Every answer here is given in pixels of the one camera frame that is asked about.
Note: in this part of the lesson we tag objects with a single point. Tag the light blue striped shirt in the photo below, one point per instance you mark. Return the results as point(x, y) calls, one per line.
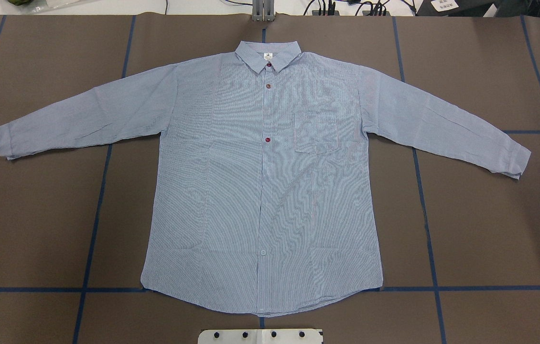
point(263, 202)

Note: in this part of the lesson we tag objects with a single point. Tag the folded green cloth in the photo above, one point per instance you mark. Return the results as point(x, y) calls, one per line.
point(19, 2)

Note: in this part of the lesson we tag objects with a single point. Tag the grey aluminium post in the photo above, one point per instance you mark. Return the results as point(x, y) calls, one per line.
point(263, 10)

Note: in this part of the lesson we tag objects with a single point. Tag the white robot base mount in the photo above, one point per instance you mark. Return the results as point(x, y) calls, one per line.
point(262, 336)

